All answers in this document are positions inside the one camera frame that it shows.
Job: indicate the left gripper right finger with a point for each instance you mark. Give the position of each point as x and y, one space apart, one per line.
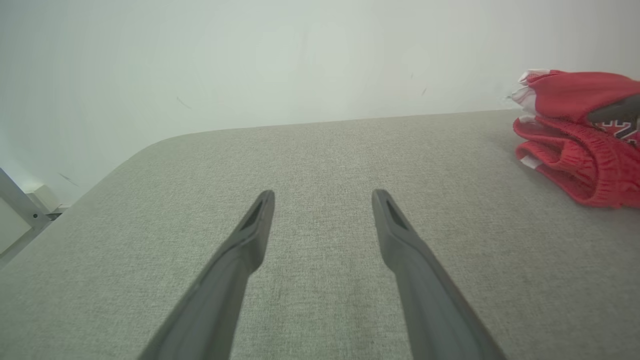
430 300

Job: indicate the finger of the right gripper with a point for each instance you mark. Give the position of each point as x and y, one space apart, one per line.
622 111

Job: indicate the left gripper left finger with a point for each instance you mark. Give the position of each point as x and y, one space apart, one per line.
220 295

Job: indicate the red white-sleeved jersey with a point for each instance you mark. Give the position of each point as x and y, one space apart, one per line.
570 92

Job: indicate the red elastic-waist shorts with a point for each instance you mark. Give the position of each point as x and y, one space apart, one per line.
575 170

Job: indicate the small white box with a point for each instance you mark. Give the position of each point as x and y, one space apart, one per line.
45 197

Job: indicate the grey metal frame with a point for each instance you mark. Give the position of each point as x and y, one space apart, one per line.
20 202

